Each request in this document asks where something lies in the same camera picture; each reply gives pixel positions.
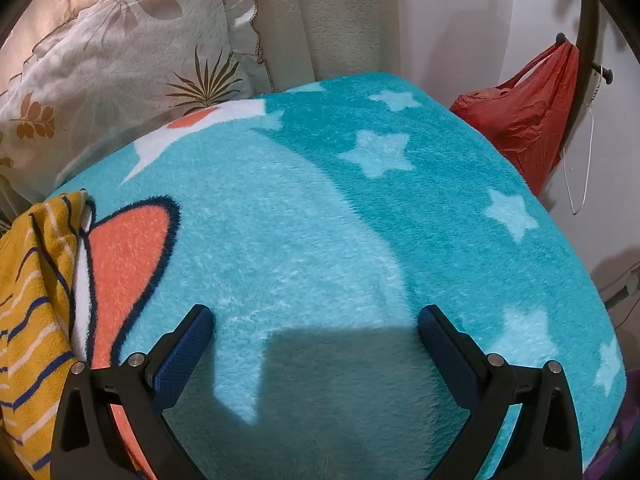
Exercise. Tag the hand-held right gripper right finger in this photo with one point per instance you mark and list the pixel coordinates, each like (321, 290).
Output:
(447, 347)

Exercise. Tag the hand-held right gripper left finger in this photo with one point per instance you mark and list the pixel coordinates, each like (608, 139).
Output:
(182, 347)

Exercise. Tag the yellow striped shirt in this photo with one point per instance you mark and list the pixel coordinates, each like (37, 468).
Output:
(35, 310)

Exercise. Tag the teal star printed blanket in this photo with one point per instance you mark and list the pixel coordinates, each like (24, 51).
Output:
(300, 210)

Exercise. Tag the purple cloth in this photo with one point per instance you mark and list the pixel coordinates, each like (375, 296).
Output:
(607, 452)

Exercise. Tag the red plastic bag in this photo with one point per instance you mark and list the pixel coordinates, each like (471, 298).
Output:
(530, 110)

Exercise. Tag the leaf print pillow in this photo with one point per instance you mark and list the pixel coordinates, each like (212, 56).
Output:
(110, 55)

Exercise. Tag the beige curtain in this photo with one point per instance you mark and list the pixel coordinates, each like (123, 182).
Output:
(340, 20)

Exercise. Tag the dark coat rack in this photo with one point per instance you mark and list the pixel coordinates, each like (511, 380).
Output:
(590, 15)

